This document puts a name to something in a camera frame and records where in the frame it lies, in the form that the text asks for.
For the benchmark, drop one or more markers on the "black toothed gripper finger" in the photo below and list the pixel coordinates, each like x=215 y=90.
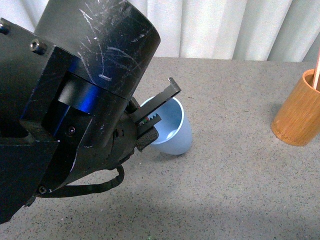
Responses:
x=157 y=101

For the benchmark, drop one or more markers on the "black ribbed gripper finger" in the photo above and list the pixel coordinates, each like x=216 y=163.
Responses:
x=147 y=138

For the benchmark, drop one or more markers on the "black scratched gripper body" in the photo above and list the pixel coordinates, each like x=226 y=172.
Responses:
x=66 y=114

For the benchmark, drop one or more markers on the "pink wooden chopstick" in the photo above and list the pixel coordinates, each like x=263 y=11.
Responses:
x=316 y=77

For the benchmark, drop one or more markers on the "bamboo chopstick holder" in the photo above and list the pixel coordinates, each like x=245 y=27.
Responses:
x=298 y=120

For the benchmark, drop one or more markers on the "white pleated curtain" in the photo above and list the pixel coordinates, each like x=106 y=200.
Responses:
x=257 y=30

